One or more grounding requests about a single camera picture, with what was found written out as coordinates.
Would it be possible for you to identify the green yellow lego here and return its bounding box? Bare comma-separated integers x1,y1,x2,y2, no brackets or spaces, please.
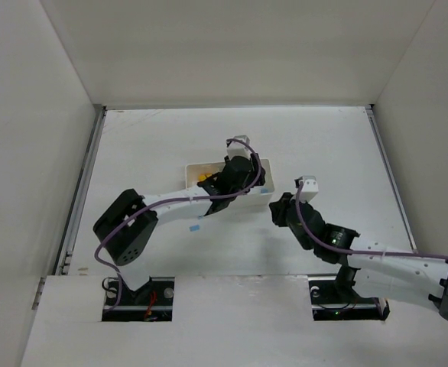
197,173,212,182

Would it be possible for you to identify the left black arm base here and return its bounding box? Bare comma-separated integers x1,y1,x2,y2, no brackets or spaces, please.
102,277,175,323

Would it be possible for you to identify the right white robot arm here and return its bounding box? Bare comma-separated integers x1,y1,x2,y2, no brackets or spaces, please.
269,192,448,321

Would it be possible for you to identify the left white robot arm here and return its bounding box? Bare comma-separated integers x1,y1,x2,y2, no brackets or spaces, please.
93,153,265,292

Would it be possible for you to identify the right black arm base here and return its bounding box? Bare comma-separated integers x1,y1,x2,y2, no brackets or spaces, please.
308,266,390,321

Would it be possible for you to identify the white three-compartment bin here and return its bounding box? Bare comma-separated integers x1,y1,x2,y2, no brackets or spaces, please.
185,158,274,209

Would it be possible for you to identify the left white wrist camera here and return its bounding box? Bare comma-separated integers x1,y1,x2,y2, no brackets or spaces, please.
226,135,250,160

